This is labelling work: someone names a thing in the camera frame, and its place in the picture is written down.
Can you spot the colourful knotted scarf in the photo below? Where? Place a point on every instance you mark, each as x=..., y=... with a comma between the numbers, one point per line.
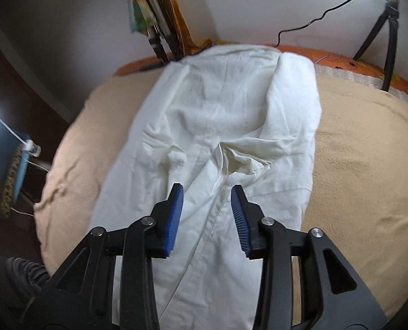
x=138, y=17

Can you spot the orange bed sheet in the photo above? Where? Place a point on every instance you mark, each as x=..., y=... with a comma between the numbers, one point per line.
x=334, y=58

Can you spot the blue board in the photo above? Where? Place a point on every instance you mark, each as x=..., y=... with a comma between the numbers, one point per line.
x=1, y=158

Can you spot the leopard print cloth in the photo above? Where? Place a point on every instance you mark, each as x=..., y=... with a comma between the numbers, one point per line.
x=9, y=178

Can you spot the black mini tripod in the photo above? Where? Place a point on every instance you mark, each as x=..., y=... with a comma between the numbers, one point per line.
x=391, y=41

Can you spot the white long-sleeved shirt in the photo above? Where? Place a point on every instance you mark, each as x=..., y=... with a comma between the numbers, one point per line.
x=207, y=110

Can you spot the beige blanket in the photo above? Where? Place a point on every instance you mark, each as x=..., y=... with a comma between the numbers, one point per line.
x=362, y=178

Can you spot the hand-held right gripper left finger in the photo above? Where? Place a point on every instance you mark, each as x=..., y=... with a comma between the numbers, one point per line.
x=174, y=220

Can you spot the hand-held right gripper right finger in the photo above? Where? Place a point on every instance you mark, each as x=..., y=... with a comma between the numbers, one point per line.
x=240, y=220

